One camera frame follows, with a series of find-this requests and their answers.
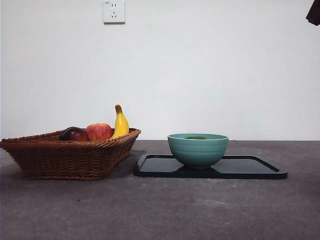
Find turquoise ceramic bowl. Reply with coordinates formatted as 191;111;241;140
167;133;230;170

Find yellow banana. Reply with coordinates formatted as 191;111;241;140
109;104;130;140

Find red apple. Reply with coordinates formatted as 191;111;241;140
84;122;114;142

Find dark red plum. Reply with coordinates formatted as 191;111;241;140
58;126;90;142

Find dark teal rectangular tray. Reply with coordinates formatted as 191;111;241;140
132;153;288;180

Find brown wicker basket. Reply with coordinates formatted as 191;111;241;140
0;127;142;181

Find white wall socket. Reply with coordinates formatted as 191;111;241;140
103;0;126;25

